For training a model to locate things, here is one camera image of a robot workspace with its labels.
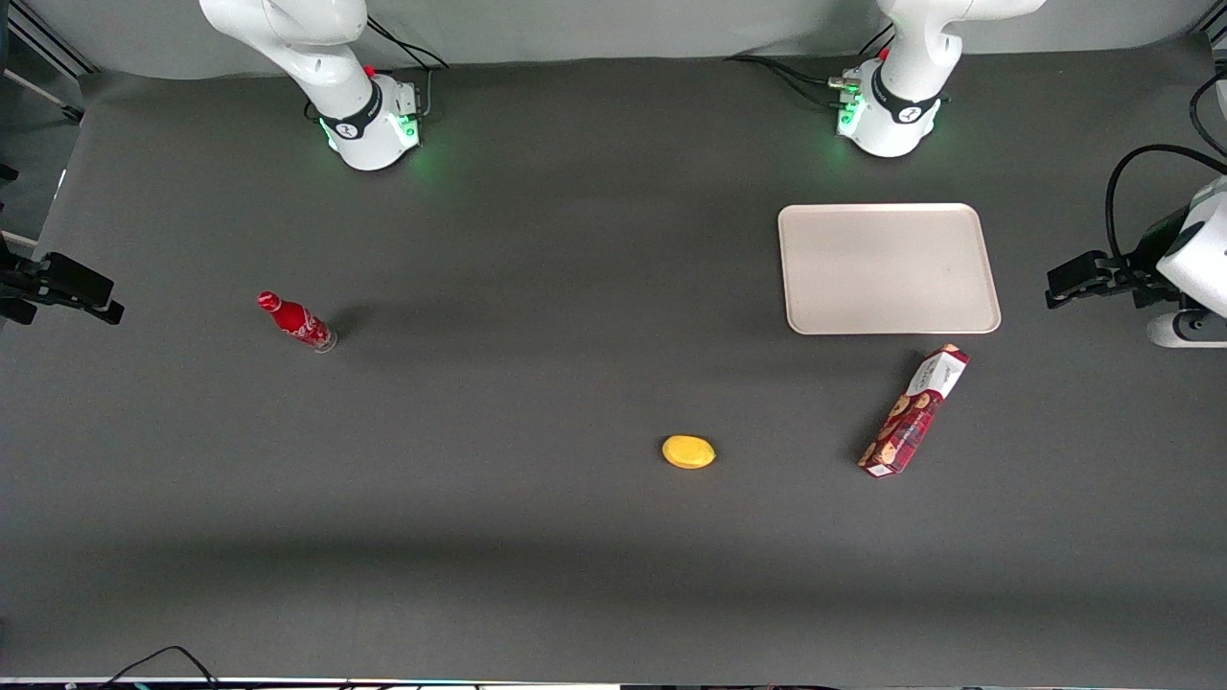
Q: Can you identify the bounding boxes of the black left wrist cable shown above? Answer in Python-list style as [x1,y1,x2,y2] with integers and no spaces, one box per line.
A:
[1104,69,1227,281]

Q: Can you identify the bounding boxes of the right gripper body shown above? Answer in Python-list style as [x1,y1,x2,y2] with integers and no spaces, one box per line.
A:
[0,235,45,328]

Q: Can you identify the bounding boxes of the beige plastic tray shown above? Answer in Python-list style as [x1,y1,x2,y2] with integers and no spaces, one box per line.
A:
[777,202,1003,336]

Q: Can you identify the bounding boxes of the yellow lemon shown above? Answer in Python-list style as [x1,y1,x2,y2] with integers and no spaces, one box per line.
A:
[661,435,717,471]

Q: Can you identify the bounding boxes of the aluminium frame bar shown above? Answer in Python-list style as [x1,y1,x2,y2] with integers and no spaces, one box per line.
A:
[0,0,99,126]

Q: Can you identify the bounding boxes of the black arm base cables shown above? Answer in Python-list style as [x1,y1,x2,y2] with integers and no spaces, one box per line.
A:
[723,23,896,112]
[305,15,451,124]

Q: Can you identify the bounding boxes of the red cola bottle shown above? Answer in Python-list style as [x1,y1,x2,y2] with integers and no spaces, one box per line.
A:
[257,291,338,354]

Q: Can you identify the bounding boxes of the black right arm base cables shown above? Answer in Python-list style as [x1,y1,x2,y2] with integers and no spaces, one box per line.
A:
[305,15,451,124]

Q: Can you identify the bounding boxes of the black cable at table edge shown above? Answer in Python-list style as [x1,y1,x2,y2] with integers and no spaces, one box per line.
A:
[96,645,223,690]

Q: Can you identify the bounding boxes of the black left arm base cables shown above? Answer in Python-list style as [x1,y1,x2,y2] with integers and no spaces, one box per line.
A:
[723,23,896,112]

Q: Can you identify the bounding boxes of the red cookie box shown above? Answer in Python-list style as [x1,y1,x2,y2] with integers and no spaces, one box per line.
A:
[858,344,971,479]

